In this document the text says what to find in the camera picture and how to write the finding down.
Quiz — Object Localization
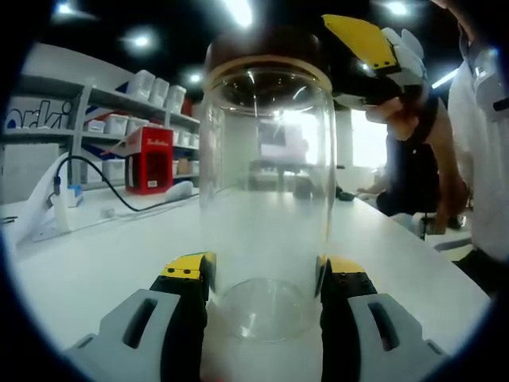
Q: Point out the white oval device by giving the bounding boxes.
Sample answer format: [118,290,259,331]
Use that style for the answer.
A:
[165,181,195,202]

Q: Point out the bright white screen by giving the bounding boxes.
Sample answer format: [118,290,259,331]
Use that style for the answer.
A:
[350,107,389,169]

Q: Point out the grey metal shelf rack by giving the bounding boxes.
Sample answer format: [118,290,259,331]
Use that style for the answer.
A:
[0,75,202,192]

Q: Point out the grey chair backrest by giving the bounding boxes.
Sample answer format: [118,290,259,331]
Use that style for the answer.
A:
[0,142,60,205]

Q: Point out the white angled stand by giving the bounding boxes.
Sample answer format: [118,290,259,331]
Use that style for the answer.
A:
[15,153,80,244]

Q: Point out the brown wooden lid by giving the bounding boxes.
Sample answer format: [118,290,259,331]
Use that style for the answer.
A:
[204,24,334,87]

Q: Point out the grey chest device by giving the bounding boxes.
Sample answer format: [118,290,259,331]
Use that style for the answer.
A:
[474,47,509,123]

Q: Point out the white storage bins group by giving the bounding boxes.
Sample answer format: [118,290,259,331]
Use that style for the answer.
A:
[85,69,200,184]

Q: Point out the long ceiling strip light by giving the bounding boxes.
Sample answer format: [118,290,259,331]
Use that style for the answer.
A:
[222,0,255,29]

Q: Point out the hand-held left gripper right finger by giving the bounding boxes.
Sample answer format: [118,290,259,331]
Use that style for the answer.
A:
[316,254,450,382]

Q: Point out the red cardboard box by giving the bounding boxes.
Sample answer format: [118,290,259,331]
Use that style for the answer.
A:
[101,126,175,196]

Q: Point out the black power cable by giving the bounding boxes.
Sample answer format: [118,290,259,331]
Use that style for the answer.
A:
[53,154,200,212]

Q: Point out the blue white small box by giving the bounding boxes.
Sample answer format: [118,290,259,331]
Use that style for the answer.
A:
[65,185,85,209]

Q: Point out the clear glass coffee can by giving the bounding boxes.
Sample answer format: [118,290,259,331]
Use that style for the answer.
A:
[197,59,340,344]

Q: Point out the person's dark trousers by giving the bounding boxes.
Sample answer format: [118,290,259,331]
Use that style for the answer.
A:
[453,246,509,298]

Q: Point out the white power adapter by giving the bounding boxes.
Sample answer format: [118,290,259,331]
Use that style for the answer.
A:
[50,177,77,232]

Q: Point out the white table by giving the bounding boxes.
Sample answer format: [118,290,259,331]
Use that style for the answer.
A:
[0,185,496,382]

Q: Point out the black wrist brace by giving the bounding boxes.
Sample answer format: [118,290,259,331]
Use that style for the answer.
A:
[404,84,440,144]

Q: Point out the person's right hand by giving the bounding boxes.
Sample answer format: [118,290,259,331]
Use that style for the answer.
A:
[366,84,440,143]

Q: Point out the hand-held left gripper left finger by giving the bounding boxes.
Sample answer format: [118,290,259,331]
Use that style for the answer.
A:
[65,250,218,382]

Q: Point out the person's neck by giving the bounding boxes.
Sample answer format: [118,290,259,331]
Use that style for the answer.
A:
[431,0,480,41]

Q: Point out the ceiling spot lights group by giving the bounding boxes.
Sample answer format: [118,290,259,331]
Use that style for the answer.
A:
[51,0,414,87]

